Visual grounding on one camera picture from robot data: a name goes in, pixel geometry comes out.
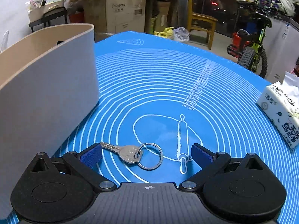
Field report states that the silver key with ring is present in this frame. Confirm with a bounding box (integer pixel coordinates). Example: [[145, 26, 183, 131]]
[[100, 142, 163, 170]]

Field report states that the open cardboard box with bags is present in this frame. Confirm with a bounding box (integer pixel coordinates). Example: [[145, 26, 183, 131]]
[[26, 0, 64, 22]]

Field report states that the clear plastic bag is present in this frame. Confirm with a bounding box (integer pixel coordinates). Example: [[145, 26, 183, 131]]
[[172, 27, 190, 42]]

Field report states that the beige plastic bin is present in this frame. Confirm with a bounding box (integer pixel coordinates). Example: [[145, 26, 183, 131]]
[[0, 23, 100, 220]]

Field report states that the white stuffed bag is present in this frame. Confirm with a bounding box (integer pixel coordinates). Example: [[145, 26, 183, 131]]
[[279, 0, 296, 17]]

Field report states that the green black bicycle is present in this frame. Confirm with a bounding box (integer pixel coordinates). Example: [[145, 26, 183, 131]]
[[227, 5, 272, 78]]

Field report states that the large cardboard box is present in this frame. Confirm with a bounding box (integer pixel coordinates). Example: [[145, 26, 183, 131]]
[[84, 0, 147, 34]]

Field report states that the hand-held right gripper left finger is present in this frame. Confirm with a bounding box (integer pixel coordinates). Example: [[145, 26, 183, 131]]
[[30, 143, 117, 192]]

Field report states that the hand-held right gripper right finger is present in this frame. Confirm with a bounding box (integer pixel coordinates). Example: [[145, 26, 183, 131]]
[[179, 143, 267, 192]]

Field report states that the blue silicone mat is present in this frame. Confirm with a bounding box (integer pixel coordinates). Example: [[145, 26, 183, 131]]
[[5, 31, 299, 224]]

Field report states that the red box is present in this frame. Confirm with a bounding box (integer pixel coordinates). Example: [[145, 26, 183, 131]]
[[69, 12, 84, 24]]

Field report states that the yellow detergent bottle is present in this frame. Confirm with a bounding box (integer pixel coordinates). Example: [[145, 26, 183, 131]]
[[154, 27, 174, 40]]

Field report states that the black metal cart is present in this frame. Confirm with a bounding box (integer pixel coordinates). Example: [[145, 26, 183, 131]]
[[28, 6, 68, 33]]

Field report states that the white tissue pack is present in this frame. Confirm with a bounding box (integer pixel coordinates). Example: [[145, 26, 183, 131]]
[[256, 72, 299, 149]]

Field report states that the wooden chair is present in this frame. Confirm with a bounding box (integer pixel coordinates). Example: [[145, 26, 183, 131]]
[[187, 0, 219, 50]]

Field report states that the narrow brown cardboard box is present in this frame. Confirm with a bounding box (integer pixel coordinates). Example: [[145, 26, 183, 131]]
[[155, 1, 171, 32]]

